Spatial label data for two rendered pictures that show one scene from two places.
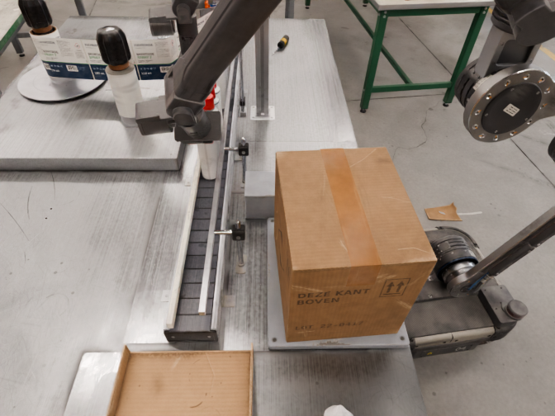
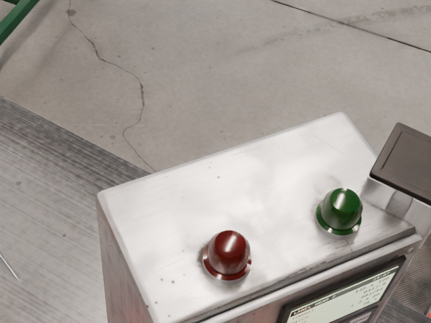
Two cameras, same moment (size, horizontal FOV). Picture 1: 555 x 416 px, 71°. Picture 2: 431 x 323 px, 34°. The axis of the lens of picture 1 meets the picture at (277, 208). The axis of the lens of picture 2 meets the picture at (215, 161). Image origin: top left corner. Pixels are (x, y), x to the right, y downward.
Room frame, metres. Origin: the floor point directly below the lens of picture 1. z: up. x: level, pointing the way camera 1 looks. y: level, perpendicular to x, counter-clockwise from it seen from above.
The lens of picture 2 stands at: (1.22, 0.34, 1.81)
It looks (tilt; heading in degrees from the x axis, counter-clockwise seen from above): 53 degrees down; 296
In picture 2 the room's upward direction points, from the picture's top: 8 degrees clockwise
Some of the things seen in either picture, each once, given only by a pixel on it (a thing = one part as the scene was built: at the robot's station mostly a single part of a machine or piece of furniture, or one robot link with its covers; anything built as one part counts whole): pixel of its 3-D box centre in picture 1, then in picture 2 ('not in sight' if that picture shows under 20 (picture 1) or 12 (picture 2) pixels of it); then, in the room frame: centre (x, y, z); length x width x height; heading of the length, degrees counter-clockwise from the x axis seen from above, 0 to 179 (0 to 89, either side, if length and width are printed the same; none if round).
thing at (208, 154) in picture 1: (206, 146); not in sight; (0.83, 0.19, 0.98); 0.05 x 0.05 x 0.20
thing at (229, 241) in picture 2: not in sight; (228, 252); (1.29, 0.17, 1.49); 0.03 x 0.03 x 0.02
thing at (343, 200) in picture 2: not in sight; (341, 209); (1.25, 0.11, 1.49); 0.03 x 0.03 x 0.02
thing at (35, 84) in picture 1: (63, 79); not in sight; (1.32, 0.82, 0.89); 0.31 x 0.31 x 0.01
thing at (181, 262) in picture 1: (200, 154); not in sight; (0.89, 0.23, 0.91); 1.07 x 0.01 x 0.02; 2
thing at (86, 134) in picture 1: (103, 93); not in sight; (1.28, 0.66, 0.86); 0.80 x 0.67 x 0.05; 2
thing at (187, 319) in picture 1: (221, 112); not in sight; (1.18, 0.21, 0.86); 1.65 x 0.08 x 0.04; 2
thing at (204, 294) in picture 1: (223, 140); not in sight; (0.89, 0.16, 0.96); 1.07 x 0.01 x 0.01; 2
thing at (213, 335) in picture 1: (221, 114); not in sight; (1.18, 0.21, 0.85); 1.65 x 0.11 x 0.05; 2
